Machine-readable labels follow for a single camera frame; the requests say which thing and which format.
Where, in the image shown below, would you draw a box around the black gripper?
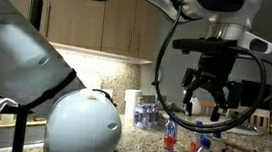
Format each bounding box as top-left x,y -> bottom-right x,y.
177,50 -> 246,125

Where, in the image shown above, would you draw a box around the shrink-wrapped water bottle pack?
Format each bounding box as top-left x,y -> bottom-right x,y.
132,101 -> 161,132

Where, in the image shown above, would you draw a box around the wooden slatted chair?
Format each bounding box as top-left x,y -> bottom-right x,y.
199,99 -> 219,117
225,105 -> 271,131

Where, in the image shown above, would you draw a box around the white plastic jug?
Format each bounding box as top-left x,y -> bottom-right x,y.
188,96 -> 203,116

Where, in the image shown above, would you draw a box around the black flat screen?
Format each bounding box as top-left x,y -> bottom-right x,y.
238,79 -> 272,111

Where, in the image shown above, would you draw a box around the grey cloth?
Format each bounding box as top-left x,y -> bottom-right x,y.
165,101 -> 186,114

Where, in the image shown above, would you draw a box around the white paper towel roll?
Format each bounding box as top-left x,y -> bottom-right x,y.
123,88 -> 144,123

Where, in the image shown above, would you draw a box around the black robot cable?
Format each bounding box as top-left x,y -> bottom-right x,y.
46,0 -> 272,140

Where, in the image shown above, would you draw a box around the wooden wall cabinets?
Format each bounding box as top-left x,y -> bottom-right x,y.
4,0 -> 162,63

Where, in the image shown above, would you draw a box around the black camera stand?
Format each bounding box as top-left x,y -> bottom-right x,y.
0,0 -> 45,152

